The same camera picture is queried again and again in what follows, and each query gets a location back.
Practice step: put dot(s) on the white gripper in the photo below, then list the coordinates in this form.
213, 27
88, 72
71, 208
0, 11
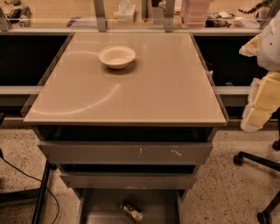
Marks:
269, 48

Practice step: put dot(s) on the orange soda can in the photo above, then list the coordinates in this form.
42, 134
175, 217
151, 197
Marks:
132, 212

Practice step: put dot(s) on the beige cabinet counter top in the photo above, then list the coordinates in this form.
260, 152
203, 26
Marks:
166, 85

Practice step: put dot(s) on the grey bottom drawer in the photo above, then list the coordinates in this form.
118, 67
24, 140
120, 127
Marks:
118, 206

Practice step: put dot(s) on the grey drawer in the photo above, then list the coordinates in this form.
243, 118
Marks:
129, 176
118, 206
74, 145

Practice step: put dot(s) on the grey middle drawer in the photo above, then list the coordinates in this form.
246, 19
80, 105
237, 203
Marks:
129, 176

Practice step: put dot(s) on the grey top drawer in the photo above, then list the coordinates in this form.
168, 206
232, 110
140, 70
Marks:
74, 145

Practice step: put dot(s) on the pink stacked trays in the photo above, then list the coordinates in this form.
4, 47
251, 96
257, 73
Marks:
194, 13

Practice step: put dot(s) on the white paper bowl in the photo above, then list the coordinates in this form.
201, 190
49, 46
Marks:
116, 56

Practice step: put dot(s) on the white tissue box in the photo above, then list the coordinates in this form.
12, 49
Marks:
126, 11

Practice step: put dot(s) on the dark devices on desk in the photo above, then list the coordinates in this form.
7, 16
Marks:
21, 16

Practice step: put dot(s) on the right metal post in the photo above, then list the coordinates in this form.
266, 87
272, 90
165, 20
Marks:
168, 15

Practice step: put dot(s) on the metal post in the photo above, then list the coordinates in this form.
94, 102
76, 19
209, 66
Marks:
100, 15
168, 15

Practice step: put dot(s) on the left metal post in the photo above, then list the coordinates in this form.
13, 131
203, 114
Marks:
100, 15

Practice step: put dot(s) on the black metal stand frame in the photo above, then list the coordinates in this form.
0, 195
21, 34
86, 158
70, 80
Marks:
35, 193

